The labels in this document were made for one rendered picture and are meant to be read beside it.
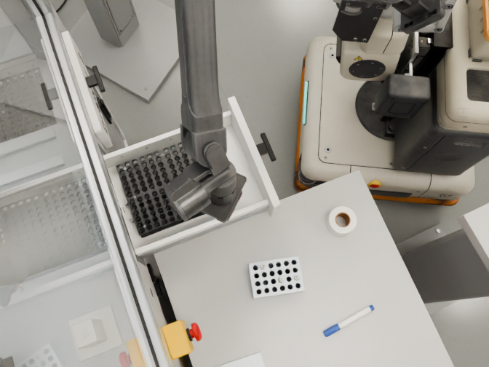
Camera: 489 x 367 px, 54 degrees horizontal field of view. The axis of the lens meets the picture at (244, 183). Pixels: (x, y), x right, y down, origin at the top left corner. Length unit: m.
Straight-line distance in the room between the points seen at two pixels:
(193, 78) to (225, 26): 1.62
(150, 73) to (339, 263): 1.34
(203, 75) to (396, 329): 0.80
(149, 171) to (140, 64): 1.18
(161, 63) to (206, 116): 1.49
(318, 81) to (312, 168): 0.36
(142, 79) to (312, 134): 0.82
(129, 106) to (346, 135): 0.97
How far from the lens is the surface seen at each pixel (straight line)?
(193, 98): 0.78
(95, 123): 1.19
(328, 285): 1.25
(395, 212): 2.14
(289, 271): 1.20
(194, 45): 0.77
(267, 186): 1.10
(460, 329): 2.17
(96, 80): 1.26
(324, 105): 1.91
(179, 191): 0.83
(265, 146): 1.14
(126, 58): 2.31
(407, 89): 1.46
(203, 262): 1.23
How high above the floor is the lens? 1.98
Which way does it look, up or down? 74 degrees down
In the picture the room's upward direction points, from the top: 4 degrees clockwise
